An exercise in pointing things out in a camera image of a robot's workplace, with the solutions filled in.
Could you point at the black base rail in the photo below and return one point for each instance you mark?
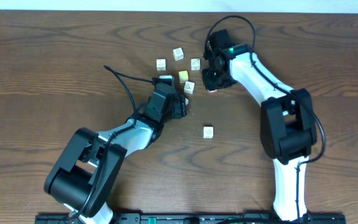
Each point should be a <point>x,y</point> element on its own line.
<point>256,217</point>

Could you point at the white block below yellow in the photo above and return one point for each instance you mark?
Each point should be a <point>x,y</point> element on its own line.
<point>189,87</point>

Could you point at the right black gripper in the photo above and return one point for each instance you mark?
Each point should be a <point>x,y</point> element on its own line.
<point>211,84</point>

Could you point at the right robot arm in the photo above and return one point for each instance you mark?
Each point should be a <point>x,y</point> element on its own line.
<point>287,129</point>

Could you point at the leftmost white letter block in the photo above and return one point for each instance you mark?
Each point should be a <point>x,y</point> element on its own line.
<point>161,64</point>

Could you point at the white block centre top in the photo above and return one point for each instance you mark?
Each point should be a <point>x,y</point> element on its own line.
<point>195,64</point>

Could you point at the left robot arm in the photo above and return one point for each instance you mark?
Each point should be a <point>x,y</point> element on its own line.
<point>85,172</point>

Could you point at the white block upper left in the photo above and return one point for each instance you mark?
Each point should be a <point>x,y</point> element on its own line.
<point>178,54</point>

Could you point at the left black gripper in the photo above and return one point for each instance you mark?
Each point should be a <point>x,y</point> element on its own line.
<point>183,101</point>

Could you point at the white block blue side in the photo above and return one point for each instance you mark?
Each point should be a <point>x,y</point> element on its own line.
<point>208,132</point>

